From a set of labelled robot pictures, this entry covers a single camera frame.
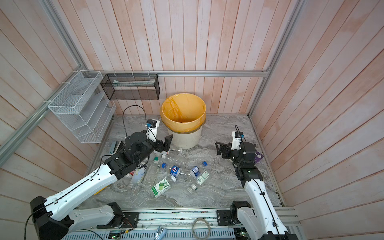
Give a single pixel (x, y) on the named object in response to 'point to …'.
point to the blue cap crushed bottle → (195, 171)
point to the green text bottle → (200, 180)
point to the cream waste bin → (186, 140)
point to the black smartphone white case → (115, 146)
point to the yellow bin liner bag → (183, 112)
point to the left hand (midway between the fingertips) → (165, 136)
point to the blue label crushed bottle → (175, 171)
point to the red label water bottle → (131, 173)
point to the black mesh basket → (132, 86)
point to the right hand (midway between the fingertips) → (223, 142)
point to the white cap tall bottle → (138, 177)
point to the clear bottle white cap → (178, 157)
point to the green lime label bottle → (162, 186)
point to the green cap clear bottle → (151, 174)
